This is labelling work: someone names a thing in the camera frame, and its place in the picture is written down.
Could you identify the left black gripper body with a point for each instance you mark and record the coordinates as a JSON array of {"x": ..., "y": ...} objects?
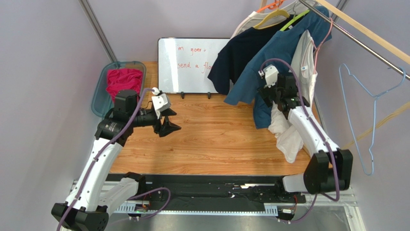
[{"x": 157, "y": 127}]

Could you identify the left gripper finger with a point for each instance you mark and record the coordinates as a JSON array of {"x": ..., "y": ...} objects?
[
  {"x": 169, "y": 112},
  {"x": 167, "y": 127}
]

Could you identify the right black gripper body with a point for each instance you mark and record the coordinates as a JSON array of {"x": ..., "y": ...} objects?
[{"x": 267, "y": 93}]

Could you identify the pink wire hanger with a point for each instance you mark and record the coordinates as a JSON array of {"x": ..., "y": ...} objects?
[{"x": 317, "y": 49}]

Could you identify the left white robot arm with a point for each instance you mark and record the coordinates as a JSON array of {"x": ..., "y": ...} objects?
[{"x": 102, "y": 157}]

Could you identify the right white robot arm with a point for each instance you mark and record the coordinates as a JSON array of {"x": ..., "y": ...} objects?
[{"x": 329, "y": 169}]

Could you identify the teal blue hanging t-shirt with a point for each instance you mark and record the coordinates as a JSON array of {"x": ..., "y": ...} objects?
[{"x": 272, "y": 60}]

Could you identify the navy hanging t-shirt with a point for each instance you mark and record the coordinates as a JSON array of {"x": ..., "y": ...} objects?
[{"x": 233, "y": 58}]

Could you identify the beige hanging t-shirt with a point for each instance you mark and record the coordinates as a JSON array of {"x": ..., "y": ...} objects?
[{"x": 295, "y": 7}]

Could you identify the yellow plastic hanger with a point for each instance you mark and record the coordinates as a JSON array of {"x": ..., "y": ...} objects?
[{"x": 273, "y": 18}]

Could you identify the green plastic hanger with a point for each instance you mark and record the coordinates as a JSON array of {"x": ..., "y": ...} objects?
[{"x": 294, "y": 20}]

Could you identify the orange plastic hanger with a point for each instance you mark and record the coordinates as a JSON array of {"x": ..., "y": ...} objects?
[{"x": 276, "y": 4}]

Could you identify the white whiteboard with red writing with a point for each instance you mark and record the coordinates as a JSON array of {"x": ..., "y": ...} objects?
[{"x": 184, "y": 64}]

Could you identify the magenta crumpled cloth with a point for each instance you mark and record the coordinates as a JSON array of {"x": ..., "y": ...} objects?
[{"x": 123, "y": 79}]

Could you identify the translucent teal plastic basket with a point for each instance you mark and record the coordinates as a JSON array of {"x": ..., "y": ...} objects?
[{"x": 102, "y": 101}]

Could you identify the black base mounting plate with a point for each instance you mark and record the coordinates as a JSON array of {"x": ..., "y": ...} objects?
[{"x": 216, "y": 193}]

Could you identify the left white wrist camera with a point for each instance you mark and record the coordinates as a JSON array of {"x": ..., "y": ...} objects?
[{"x": 161, "y": 102}]

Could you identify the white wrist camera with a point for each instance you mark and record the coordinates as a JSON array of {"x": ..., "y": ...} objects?
[
  {"x": 270, "y": 75},
  {"x": 161, "y": 102}
]

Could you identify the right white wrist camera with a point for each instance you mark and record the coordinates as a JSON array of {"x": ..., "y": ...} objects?
[{"x": 270, "y": 75}]

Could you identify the wooden rack frame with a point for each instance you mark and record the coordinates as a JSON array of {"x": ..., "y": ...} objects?
[{"x": 394, "y": 114}]

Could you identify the aluminium rail frame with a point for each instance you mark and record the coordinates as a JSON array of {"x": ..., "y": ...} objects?
[{"x": 319, "y": 210}]

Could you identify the metal clothes rail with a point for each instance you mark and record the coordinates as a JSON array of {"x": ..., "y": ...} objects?
[{"x": 371, "y": 35}]

